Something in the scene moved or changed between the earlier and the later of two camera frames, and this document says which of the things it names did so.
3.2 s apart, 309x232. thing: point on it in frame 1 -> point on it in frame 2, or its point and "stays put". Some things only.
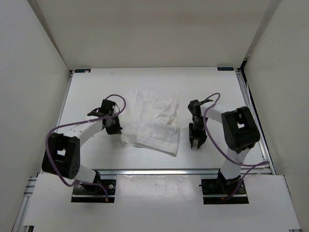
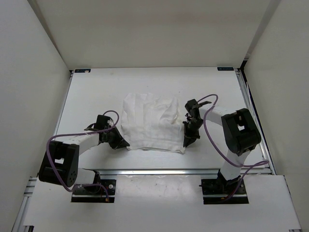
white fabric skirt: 151,122 stays put
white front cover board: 159,201 stays put
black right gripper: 202,137 -> 189,137
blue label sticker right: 225,68 stays put
